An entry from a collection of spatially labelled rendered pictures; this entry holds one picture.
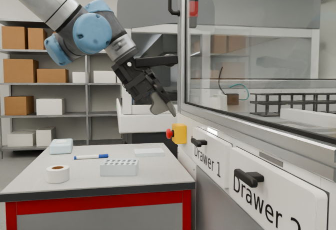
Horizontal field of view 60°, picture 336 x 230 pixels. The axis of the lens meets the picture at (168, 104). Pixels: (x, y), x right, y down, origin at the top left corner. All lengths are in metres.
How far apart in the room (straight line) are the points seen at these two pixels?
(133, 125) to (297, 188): 1.23
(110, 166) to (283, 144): 0.65
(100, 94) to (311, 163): 4.61
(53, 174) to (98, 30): 0.55
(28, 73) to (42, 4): 4.09
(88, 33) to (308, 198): 0.46
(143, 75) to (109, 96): 4.20
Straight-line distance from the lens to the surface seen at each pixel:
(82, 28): 0.59
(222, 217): 0.83
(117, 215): 0.99
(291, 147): 0.51
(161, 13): 1.65
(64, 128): 5.07
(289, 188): 0.49
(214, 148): 0.78
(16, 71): 4.72
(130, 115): 1.60
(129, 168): 1.02
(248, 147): 0.63
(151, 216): 1.00
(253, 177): 0.54
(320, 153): 0.44
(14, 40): 4.76
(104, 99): 4.95
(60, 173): 1.00
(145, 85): 0.76
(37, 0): 0.61
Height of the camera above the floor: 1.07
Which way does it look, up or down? 4 degrees down
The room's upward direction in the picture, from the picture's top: straight up
